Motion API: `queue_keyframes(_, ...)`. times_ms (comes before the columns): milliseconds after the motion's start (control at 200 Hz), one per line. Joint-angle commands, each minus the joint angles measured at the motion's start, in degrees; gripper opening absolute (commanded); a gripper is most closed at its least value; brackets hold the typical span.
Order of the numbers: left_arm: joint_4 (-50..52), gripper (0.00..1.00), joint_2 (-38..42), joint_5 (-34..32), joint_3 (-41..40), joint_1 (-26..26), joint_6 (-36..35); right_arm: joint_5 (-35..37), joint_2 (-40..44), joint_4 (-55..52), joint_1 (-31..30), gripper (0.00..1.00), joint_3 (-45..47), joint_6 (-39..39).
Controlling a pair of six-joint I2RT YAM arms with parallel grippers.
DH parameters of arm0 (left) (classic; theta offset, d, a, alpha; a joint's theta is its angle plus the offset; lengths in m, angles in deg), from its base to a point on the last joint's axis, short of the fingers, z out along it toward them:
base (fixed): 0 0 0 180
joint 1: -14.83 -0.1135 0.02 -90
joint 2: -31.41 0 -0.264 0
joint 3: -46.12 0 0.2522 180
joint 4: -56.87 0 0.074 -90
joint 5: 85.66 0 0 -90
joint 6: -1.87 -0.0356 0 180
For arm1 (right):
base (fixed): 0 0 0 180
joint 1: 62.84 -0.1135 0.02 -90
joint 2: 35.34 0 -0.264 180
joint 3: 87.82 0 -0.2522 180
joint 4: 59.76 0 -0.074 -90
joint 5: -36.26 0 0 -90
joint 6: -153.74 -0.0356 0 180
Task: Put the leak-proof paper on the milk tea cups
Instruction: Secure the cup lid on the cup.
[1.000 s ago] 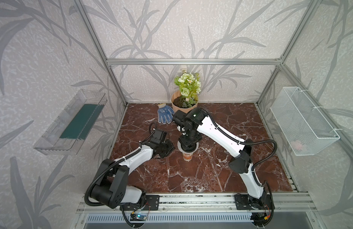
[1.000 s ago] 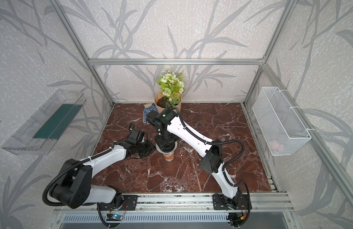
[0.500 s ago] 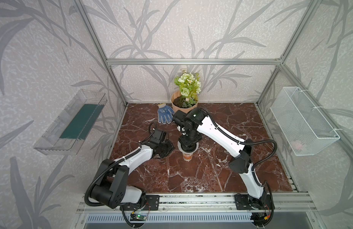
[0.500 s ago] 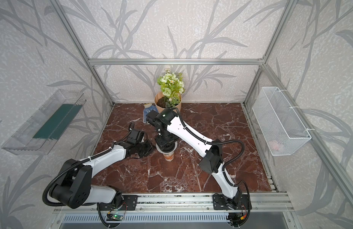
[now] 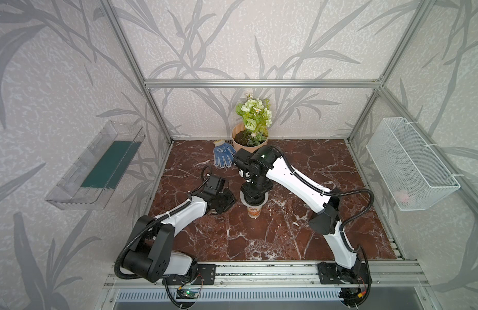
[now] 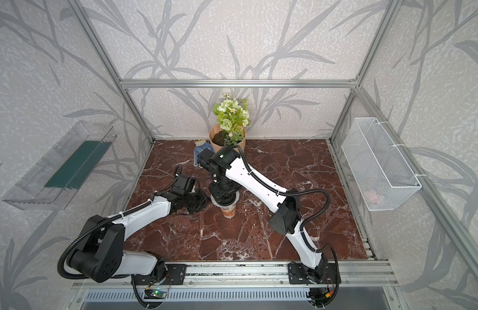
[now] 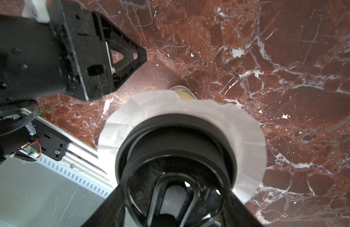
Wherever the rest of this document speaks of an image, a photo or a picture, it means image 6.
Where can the blue dotted work glove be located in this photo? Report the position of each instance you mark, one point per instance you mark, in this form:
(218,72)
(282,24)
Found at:
(201,145)

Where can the printed paper milk tea cup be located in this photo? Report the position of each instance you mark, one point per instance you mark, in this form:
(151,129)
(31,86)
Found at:
(228,211)

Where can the clear acrylic wall shelf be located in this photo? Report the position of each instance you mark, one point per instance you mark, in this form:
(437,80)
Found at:
(30,192)

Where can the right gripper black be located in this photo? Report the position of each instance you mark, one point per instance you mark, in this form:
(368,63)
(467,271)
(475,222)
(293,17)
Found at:
(232,189)

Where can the green white artificial flowers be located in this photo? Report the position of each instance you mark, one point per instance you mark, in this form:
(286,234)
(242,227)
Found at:
(233,118)

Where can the green mat in shelf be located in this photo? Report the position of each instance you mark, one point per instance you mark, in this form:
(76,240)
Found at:
(73,173)

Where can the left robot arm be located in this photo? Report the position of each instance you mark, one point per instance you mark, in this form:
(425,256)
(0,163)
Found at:
(98,252)

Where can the pink item in basket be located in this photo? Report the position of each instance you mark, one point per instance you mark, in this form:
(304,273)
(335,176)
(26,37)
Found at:
(373,197)

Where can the green circuit board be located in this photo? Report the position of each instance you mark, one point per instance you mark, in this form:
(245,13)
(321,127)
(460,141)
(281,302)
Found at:
(156,294)

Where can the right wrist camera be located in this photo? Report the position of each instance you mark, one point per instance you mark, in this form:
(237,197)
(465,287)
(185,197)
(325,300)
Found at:
(204,157)

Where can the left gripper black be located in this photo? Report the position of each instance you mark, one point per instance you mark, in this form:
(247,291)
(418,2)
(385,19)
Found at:
(203,201)

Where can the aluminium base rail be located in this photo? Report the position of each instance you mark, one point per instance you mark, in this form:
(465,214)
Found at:
(275,274)

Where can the white wire mesh basket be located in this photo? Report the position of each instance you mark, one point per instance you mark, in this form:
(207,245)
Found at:
(377,163)

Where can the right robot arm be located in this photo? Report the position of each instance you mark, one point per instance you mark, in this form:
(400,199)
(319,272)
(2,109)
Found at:
(230,172)

